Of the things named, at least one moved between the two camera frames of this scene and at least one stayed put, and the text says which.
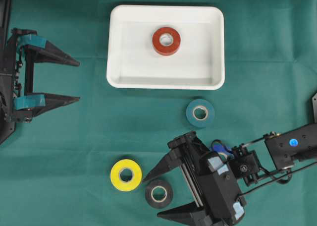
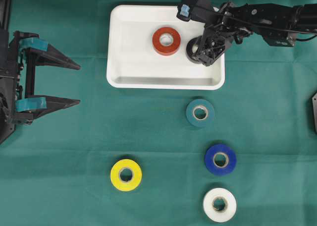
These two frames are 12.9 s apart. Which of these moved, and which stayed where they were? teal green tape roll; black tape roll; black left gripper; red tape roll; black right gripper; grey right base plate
Moved: black right gripper; black tape roll
Stayed: black left gripper; grey right base plate; teal green tape roll; red tape roll
